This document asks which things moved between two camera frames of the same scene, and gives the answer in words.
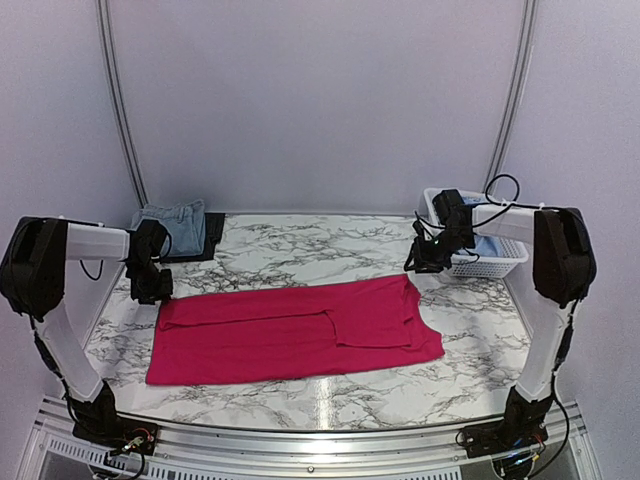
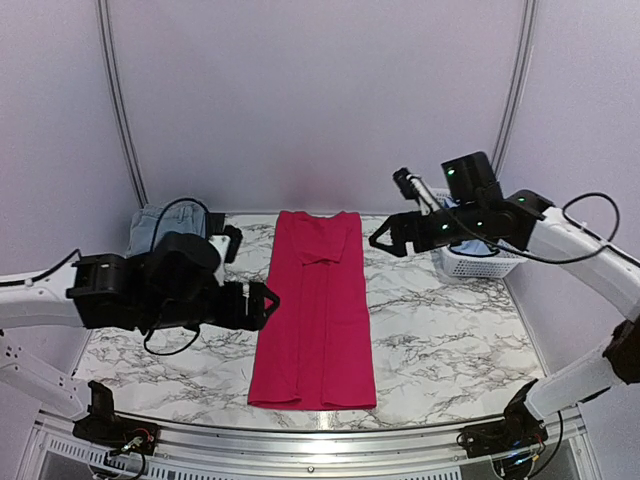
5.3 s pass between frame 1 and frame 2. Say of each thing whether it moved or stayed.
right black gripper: moved
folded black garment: stayed
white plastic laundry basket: stayed
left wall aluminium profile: stayed
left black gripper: moved
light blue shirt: stayed
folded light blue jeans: stayed
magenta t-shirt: moved
